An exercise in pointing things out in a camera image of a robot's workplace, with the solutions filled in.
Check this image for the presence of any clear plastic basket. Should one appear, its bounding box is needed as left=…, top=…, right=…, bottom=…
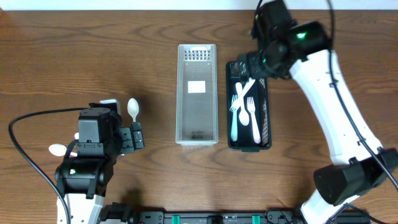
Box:
left=175, top=44, right=218, bottom=146

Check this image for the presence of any black cable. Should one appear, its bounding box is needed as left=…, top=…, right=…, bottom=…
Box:
left=7, top=107, right=90, bottom=224
left=326, top=0, right=398, bottom=192

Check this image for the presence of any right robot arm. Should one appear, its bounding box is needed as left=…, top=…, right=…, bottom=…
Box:
left=238, top=1, right=397, bottom=223

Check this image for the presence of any left black cable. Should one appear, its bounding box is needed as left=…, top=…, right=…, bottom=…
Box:
left=7, top=107, right=90, bottom=224

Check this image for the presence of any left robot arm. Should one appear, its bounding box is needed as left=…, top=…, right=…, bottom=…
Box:
left=55, top=103, right=144, bottom=223

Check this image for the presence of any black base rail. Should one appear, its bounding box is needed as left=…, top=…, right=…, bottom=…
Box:
left=99, top=202, right=371, bottom=224

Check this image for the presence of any pale green plastic fork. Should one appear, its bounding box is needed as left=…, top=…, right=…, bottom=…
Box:
left=230, top=108, right=238, bottom=142

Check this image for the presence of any white fork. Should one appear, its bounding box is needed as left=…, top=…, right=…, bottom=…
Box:
left=229, top=78, right=256, bottom=111
left=247, top=96, right=261, bottom=144

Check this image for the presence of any right black cable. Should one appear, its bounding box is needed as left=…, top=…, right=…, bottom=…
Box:
left=326, top=0, right=398, bottom=192

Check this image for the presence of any black plastic basket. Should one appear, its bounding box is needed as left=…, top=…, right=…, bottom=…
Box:
left=227, top=79, right=272, bottom=152

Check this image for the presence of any white label in basket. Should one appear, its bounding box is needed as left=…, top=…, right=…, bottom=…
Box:
left=187, top=81, right=206, bottom=93

